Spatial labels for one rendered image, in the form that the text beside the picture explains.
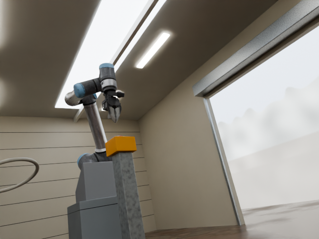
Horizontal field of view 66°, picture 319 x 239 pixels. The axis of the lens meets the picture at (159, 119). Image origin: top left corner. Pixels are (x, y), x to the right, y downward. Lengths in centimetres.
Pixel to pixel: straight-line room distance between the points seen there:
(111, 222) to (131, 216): 78
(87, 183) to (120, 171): 84
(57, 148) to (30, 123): 111
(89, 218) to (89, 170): 38
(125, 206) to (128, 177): 13
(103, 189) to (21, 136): 629
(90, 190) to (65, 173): 605
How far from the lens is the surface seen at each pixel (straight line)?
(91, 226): 196
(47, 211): 788
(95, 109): 217
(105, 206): 200
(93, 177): 210
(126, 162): 127
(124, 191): 123
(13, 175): 794
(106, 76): 147
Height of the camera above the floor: 71
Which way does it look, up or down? 19 degrees up
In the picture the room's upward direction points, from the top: 11 degrees counter-clockwise
